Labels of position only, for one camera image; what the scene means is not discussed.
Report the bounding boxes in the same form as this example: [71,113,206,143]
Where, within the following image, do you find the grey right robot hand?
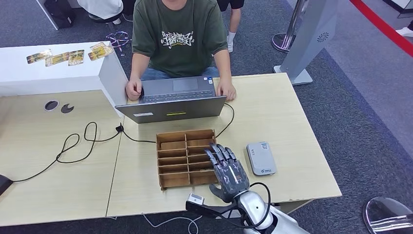
[204,143,251,204]

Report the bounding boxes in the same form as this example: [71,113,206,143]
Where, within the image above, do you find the person's left hand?
[216,80,237,101]

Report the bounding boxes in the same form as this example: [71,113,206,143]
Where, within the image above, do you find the person's right hand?
[125,78,143,101]

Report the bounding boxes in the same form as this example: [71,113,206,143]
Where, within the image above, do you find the grey card reader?
[246,141,278,176]

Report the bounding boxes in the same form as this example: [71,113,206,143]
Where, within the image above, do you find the wooden card organizer box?
[156,129,221,191]

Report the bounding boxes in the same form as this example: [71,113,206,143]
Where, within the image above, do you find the gold patterned hotel card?
[44,51,71,67]
[26,49,53,64]
[68,49,85,66]
[90,42,112,54]

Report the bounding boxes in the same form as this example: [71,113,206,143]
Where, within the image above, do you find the grey laptop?
[115,76,228,124]

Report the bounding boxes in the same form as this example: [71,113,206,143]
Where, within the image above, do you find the chair star base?
[106,30,131,57]

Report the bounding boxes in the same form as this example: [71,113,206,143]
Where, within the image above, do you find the white counter block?
[0,41,129,117]

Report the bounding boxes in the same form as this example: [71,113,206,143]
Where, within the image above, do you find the black round stool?
[89,13,123,25]

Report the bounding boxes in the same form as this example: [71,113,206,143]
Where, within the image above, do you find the grey kiosk stand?
[273,0,339,86]

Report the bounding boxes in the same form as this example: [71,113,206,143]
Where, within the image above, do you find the black case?
[44,0,74,29]

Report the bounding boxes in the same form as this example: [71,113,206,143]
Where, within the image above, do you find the shiny chrome round base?
[362,197,413,234]

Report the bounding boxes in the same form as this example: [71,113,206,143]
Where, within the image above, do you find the black device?
[0,175,14,196]

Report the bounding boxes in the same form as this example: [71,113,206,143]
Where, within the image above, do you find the display cabinet base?
[383,0,413,19]

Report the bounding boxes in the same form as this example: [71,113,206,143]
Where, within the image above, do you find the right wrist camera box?
[185,193,207,214]

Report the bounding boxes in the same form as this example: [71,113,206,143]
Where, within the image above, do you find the black laptop power cable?
[13,103,235,183]

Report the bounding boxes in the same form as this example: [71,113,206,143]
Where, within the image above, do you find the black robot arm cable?
[225,182,272,229]

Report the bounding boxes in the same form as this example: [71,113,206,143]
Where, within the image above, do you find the white cable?
[142,210,205,234]

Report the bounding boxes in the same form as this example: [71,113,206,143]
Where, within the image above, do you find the chrome stanchion post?
[272,0,307,53]

